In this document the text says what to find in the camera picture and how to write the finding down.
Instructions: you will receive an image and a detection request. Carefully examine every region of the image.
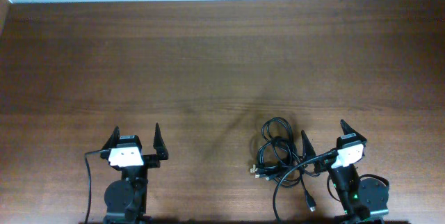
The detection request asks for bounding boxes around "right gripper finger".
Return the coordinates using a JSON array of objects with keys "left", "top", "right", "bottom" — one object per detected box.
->
[
  {"left": 301, "top": 130, "right": 316, "bottom": 161},
  {"left": 340, "top": 119, "right": 367, "bottom": 144}
]

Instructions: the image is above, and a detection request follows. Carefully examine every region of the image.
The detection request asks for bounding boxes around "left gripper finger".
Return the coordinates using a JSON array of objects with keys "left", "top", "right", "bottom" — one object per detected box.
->
[
  {"left": 102, "top": 126, "right": 120, "bottom": 150},
  {"left": 153, "top": 123, "right": 169, "bottom": 160}
]

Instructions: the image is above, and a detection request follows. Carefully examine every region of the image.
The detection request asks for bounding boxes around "black USB cable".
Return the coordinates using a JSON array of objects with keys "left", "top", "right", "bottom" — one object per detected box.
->
[
  {"left": 255, "top": 136, "right": 317, "bottom": 213},
  {"left": 249, "top": 116, "right": 323, "bottom": 189}
]

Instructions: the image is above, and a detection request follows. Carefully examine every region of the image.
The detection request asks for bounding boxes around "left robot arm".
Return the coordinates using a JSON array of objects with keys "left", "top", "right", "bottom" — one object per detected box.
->
[{"left": 100, "top": 125, "right": 169, "bottom": 224}]

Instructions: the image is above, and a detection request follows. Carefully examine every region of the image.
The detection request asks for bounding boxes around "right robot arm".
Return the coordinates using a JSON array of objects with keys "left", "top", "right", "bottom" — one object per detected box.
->
[{"left": 301, "top": 120, "right": 390, "bottom": 223}]

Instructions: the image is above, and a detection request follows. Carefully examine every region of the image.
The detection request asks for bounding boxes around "right camera black cable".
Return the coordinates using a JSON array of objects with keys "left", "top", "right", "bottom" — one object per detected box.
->
[{"left": 272, "top": 149, "right": 340, "bottom": 223}]

